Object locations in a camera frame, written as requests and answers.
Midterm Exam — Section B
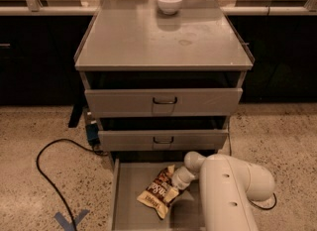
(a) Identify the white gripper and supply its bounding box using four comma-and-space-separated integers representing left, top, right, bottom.
163, 166, 198, 203

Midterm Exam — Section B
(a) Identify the brown chip bag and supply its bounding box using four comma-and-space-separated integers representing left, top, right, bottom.
137, 165, 175, 219

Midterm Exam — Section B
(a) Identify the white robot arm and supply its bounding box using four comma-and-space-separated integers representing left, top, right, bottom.
171, 152, 275, 231

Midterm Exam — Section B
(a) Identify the grey bottom drawer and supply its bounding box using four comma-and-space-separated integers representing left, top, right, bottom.
107, 159, 206, 231

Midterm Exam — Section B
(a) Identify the grey drawer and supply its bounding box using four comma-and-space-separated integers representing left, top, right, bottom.
107, 159, 206, 231
85, 88, 243, 118
98, 130, 228, 151

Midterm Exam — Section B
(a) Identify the grey middle drawer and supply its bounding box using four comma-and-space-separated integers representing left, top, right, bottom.
98, 130, 228, 151

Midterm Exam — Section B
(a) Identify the grey metal drawer cabinet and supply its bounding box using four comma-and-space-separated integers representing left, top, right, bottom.
73, 0, 256, 231

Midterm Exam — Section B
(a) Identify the grey top drawer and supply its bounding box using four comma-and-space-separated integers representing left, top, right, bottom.
85, 88, 243, 118

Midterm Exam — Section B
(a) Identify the dark counter cabinet right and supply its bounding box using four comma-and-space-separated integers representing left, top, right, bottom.
227, 13, 317, 103

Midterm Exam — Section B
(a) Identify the dark counter cabinet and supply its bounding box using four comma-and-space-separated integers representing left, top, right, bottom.
0, 15, 92, 106
227, 13, 317, 103

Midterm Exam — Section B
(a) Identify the dark counter cabinet left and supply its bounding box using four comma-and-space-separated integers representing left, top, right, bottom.
0, 15, 92, 106

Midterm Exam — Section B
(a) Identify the blue power adapter box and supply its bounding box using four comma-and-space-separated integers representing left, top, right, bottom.
85, 123, 100, 146

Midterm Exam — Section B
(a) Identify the blue tape cross mark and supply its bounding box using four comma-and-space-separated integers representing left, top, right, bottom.
53, 208, 90, 231

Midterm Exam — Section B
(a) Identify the white ceramic bowl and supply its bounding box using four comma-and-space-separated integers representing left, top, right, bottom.
157, 0, 183, 15

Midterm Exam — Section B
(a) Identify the black floor cable right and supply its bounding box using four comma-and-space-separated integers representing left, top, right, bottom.
227, 132, 278, 211

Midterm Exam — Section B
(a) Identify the black floor cable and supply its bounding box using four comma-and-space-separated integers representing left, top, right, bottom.
35, 138, 109, 231
227, 132, 278, 211

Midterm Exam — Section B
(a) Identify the black floor cable left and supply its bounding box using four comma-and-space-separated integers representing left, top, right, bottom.
35, 138, 109, 231

